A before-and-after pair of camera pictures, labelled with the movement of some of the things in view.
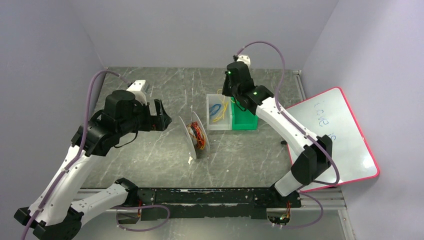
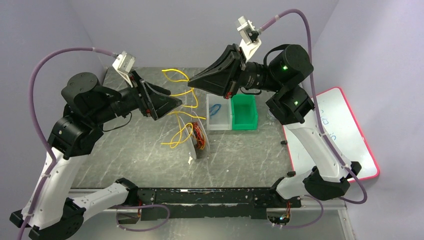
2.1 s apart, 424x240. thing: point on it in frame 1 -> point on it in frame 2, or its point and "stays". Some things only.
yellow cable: x=225 y=105 -> x=187 y=114
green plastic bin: x=242 y=120 stays
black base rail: x=226 y=203 stays
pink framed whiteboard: x=330 y=114 stays
